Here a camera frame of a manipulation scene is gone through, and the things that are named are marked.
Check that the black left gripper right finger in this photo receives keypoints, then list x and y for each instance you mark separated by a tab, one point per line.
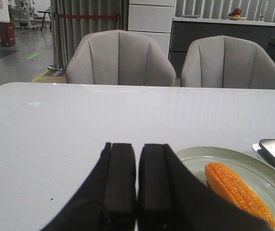
171	198

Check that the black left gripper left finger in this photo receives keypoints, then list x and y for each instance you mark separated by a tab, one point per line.
106	200

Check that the orange corn cob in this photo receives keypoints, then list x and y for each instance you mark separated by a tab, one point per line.
229	185

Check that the pale green plate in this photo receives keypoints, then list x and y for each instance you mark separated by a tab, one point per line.
258	175

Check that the red belt stanchion barrier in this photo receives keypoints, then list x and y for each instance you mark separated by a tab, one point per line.
57	66

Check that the grey armchair right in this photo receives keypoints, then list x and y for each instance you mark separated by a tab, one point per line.
227	62

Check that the grey armchair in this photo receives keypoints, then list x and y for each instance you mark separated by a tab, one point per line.
119	57
227	62

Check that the grey armchair left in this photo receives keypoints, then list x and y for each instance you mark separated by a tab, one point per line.
119	57

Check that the dark counter cabinet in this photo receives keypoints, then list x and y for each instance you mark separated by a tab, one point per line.
187	30

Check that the grey curtain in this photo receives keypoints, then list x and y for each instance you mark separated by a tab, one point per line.
73	30

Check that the white drawer cabinet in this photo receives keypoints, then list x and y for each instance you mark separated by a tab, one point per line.
152	18

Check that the fruit bowl on counter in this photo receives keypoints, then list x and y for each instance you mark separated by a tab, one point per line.
236	15

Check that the red bin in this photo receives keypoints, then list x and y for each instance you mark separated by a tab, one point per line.
7	35

